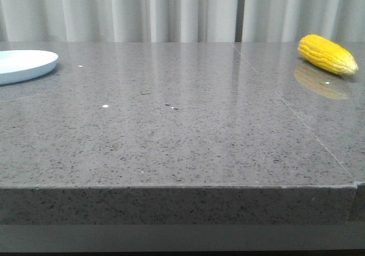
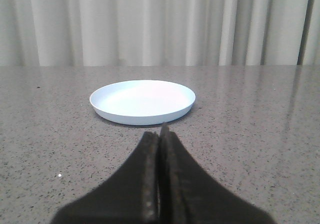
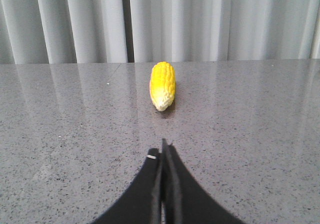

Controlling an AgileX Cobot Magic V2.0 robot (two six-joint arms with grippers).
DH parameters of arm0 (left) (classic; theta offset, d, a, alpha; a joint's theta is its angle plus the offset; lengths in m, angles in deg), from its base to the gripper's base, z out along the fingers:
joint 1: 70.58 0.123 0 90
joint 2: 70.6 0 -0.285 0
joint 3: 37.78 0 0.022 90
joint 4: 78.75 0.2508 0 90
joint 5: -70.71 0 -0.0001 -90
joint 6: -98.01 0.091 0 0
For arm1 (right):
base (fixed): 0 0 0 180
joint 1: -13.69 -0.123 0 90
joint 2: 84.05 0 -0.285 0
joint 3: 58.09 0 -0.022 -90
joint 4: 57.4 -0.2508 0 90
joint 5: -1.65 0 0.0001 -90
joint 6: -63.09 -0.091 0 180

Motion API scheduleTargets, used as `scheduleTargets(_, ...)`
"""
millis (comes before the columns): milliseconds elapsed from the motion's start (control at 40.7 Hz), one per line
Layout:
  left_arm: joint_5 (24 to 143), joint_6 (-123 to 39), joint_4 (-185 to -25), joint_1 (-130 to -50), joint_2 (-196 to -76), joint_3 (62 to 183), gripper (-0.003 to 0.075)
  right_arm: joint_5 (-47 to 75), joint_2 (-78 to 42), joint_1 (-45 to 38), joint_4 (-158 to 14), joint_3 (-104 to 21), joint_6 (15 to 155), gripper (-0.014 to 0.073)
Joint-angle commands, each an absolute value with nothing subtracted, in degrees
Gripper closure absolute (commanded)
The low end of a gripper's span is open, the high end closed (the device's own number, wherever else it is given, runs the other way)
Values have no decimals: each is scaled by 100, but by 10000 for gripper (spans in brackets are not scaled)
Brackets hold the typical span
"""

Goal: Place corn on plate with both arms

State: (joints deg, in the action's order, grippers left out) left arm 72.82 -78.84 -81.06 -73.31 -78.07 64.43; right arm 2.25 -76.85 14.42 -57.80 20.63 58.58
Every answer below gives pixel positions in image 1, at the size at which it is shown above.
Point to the yellow corn cob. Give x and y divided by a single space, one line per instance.
327 55

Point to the light blue round plate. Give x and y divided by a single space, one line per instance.
23 65

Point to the grey pleated curtain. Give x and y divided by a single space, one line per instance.
180 20

